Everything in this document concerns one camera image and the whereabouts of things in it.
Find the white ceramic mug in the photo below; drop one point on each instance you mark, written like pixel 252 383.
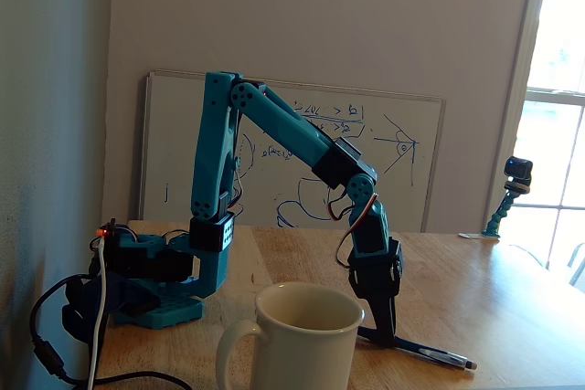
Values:
pixel 301 353

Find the teal gooseneck camera mount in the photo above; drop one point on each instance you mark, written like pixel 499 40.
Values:
pixel 502 207

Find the whiteboard with blue writing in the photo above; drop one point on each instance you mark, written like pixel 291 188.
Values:
pixel 402 180

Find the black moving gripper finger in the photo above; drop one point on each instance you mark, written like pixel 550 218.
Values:
pixel 394 312

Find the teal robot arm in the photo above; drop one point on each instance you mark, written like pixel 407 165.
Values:
pixel 292 129

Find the white window frame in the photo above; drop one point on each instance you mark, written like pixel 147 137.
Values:
pixel 525 66

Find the dark pen with silver tip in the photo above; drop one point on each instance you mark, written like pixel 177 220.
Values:
pixel 434 354

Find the dark blue table clamp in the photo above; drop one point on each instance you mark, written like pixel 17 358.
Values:
pixel 130 293

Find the black gripper servo block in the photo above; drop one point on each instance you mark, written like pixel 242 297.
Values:
pixel 371 279

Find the small black camera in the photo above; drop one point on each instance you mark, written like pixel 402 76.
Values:
pixel 518 170

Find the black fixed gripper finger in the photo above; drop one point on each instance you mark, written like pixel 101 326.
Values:
pixel 379 321

